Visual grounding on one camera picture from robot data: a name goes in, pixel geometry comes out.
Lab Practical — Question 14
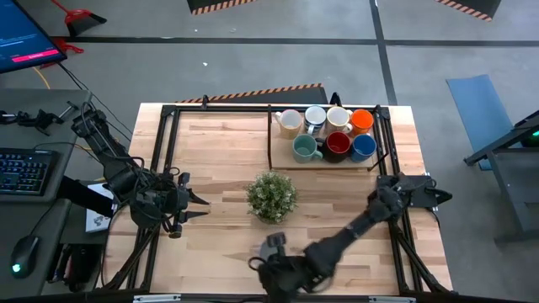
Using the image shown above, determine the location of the black handheld tool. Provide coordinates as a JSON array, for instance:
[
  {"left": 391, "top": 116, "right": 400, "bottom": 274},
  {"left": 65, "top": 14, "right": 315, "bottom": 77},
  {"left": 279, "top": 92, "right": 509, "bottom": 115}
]
[{"left": 0, "top": 107, "right": 65, "bottom": 136}]

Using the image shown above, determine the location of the black cable sleeve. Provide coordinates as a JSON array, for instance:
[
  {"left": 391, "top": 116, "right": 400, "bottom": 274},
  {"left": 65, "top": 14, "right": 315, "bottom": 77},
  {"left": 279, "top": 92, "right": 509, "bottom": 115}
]
[{"left": 56, "top": 175, "right": 115, "bottom": 219}]

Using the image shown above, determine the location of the artificial plant in striped pot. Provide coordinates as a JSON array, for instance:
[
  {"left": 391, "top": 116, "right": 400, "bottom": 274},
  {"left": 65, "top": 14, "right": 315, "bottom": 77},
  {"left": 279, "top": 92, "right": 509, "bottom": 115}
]
[{"left": 244, "top": 170, "right": 299, "bottom": 226}]

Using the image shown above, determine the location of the plain blue mug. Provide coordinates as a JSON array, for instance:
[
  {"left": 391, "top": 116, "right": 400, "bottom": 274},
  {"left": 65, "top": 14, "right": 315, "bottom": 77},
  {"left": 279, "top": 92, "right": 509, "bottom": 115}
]
[{"left": 350, "top": 133, "right": 378, "bottom": 163}]

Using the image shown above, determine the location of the grey desk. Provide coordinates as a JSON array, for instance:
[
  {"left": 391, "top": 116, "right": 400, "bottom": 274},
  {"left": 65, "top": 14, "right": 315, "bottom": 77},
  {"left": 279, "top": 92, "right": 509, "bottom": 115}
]
[{"left": 0, "top": 88, "right": 94, "bottom": 300}]

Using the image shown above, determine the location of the blue floor mat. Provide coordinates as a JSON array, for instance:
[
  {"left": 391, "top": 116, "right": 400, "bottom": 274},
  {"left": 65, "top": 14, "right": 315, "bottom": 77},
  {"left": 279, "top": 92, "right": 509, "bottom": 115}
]
[{"left": 446, "top": 74, "right": 520, "bottom": 172}]

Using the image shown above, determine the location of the black equipment bag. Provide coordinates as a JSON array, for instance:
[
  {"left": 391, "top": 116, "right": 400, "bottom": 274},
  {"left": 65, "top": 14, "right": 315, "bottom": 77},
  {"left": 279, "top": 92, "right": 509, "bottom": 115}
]
[{"left": 45, "top": 242, "right": 104, "bottom": 292}]

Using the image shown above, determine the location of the black mug red inside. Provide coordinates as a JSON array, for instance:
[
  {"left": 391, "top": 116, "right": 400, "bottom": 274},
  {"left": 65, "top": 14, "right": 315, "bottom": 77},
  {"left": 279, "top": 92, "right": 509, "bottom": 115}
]
[{"left": 315, "top": 130, "right": 353, "bottom": 164}]

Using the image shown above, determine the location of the teal mug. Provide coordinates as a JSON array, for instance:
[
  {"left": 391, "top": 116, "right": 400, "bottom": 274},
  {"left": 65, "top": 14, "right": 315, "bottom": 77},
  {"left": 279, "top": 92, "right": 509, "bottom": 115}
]
[{"left": 291, "top": 133, "right": 324, "bottom": 164}]

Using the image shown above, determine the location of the yellow dotted mug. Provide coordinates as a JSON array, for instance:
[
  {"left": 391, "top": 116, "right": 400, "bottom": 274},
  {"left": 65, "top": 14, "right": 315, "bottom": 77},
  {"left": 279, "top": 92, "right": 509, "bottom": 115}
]
[{"left": 275, "top": 108, "right": 304, "bottom": 141}]

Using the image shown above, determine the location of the white printed booklet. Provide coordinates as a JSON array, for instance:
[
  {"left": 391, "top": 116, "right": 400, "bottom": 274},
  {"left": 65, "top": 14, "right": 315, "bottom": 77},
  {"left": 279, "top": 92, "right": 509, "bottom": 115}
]
[{"left": 85, "top": 183, "right": 118, "bottom": 234}]

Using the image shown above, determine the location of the monitor with blue screen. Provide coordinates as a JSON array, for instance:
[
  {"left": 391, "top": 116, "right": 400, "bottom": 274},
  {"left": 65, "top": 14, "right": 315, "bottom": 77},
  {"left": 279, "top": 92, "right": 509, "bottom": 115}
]
[{"left": 0, "top": 0, "right": 68, "bottom": 75}]

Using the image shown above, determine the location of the orange mug white inside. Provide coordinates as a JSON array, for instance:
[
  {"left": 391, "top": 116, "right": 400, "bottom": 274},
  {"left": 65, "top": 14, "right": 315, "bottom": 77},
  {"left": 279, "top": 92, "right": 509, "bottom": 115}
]
[{"left": 349, "top": 109, "right": 375, "bottom": 136}]

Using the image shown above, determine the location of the blue and white patterned mug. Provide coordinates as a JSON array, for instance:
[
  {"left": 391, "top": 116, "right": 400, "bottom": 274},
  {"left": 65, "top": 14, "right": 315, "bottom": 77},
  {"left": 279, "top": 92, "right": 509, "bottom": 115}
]
[{"left": 302, "top": 104, "right": 328, "bottom": 136}]

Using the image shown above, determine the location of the white table edge bracket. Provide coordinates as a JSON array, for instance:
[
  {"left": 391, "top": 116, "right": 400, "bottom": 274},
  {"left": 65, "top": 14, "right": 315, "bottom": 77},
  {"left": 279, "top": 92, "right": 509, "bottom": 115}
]
[{"left": 132, "top": 294, "right": 182, "bottom": 303}]

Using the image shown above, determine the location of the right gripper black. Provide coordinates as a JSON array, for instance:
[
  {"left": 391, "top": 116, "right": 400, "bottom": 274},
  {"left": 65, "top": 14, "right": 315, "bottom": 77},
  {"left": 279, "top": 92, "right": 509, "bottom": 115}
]
[{"left": 256, "top": 231, "right": 321, "bottom": 302}]

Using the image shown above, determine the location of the black backlit keyboard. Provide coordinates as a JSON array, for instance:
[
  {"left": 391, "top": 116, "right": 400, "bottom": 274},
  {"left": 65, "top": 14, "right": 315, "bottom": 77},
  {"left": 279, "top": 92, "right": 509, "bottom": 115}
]
[{"left": 0, "top": 146, "right": 61, "bottom": 197}]

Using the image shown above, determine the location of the black aluminium table frame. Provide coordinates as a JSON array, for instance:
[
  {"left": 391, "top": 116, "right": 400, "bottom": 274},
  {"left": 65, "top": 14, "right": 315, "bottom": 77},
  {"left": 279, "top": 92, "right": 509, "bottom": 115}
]
[{"left": 100, "top": 94, "right": 455, "bottom": 295}]

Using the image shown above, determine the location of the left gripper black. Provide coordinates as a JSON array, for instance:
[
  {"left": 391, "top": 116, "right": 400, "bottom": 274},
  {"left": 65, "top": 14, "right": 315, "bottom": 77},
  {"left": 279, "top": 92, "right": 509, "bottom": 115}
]
[{"left": 162, "top": 172, "right": 211, "bottom": 239}]

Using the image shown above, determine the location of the black monitor cable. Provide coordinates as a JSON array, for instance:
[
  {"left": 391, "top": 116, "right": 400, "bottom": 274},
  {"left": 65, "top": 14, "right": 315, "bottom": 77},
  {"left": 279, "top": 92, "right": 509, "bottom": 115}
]
[{"left": 57, "top": 62, "right": 135, "bottom": 136}]

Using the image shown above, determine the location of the red floor stand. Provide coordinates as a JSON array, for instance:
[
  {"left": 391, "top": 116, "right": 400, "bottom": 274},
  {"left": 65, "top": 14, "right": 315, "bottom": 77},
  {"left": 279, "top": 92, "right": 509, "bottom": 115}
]
[{"left": 40, "top": 36, "right": 85, "bottom": 71}]

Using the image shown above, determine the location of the yellow floor cable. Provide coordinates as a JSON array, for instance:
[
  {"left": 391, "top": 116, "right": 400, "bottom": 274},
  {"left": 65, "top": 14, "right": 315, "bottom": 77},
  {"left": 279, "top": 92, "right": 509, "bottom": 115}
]
[{"left": 32, "top": 66, "right": 51, "bottom": 90}]

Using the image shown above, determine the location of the black-framed workbench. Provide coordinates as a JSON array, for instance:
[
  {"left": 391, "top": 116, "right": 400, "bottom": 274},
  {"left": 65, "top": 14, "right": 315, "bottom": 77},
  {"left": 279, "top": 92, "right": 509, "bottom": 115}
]
[{"left": 462, "top": 109, "right": 539, "bottom": 245}]

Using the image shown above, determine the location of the black computer mouse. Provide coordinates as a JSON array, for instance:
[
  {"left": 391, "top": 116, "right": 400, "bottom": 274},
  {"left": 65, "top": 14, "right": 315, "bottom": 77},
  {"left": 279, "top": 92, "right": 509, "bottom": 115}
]
[{"left": 8, "top": 234, "right": 41, "bottom": 279}]

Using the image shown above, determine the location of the wooden shelf black metal frame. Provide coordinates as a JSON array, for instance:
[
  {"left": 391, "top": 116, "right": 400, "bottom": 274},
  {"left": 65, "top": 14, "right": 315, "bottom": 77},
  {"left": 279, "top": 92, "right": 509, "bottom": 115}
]
[{"left": 266, "top": 104, "right": 391, "bottom": 173}]

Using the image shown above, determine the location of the black hazard-striped floor mat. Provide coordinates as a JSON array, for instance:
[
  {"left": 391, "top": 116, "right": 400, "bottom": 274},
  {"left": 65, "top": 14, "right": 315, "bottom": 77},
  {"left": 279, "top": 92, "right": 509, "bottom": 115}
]
[
  {"left": 174, "top": 82, "right": 329, "bottom": 105},
  {"left": 433, "top": 0, "right": 503, "bottom": 22},
  {"left": 187, "top": 0, "right": 259, "bottom": 16}
]

